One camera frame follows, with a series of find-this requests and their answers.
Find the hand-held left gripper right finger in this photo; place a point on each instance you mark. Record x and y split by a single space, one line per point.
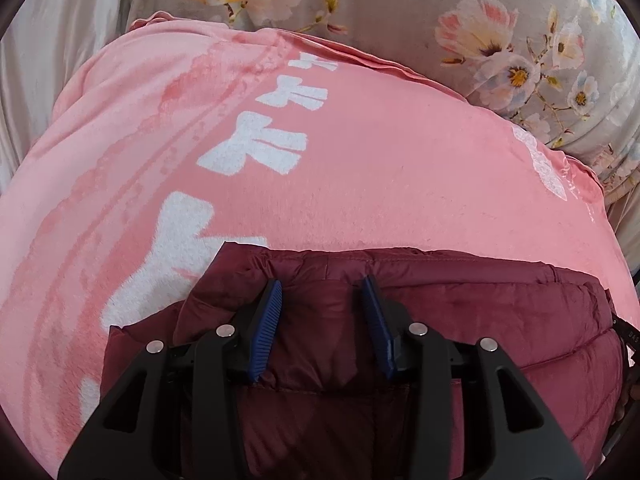
377 327

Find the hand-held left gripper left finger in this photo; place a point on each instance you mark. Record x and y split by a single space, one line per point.
265 332

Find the maroon quilted puffer jacket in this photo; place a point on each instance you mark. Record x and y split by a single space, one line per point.
475 320

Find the pink printed fleece blanket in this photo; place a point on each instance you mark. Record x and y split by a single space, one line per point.
375 170

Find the grey floral bed sheet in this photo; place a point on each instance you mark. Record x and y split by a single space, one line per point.
410 15

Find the white satin curtain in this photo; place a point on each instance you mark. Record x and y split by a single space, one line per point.
55 35

